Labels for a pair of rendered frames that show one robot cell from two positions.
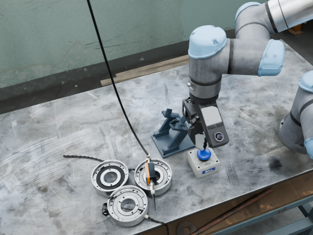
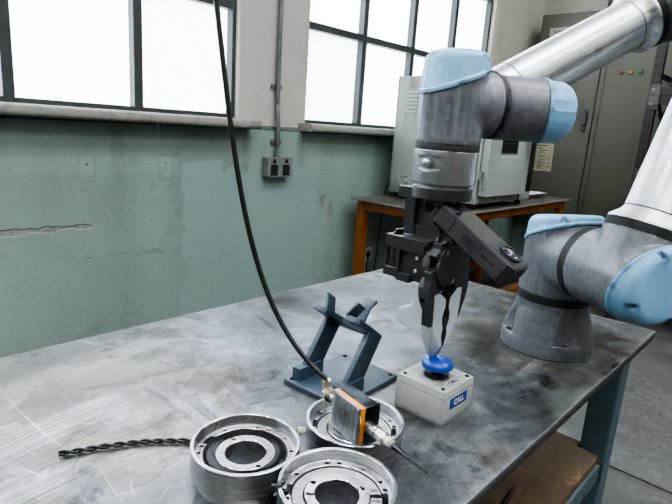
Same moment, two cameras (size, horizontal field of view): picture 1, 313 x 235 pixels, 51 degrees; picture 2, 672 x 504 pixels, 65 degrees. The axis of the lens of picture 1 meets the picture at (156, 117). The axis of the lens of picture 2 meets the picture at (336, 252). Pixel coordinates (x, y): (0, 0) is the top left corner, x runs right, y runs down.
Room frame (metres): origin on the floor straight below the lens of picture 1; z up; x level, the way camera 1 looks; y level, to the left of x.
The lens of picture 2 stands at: (0.10, 0.32, 1.14)
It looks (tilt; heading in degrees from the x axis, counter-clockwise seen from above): 13 degrees down; 328
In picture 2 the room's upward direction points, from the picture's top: 4 degrees clockwise
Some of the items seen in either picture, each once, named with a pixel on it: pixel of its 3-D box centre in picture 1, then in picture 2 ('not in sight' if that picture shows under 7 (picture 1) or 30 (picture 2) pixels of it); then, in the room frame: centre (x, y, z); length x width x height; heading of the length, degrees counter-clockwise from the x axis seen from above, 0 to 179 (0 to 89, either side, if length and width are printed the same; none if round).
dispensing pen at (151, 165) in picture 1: (153, 181); (371, 425); (0.49, 0.02, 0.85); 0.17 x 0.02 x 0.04; 4
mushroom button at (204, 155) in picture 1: (203, 157); (435, 375); (0.56, -0.12, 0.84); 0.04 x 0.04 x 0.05
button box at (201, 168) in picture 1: (205, 160); (437, 388); (0.56, -0.13, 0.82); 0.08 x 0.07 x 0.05; 106
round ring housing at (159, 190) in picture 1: (153, 177); (353, 435); (0.52, 0.02, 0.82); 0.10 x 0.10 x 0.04
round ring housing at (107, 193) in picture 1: (111, 178); (245, 459); (0.53, 0.14, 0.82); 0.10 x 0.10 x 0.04
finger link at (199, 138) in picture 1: (195, 136); (417, 320); (0.58, -0.10, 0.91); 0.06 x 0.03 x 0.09; 16
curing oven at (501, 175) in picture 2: not in sight; (470, 143); (2.29, -1.85, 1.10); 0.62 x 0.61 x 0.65; 106
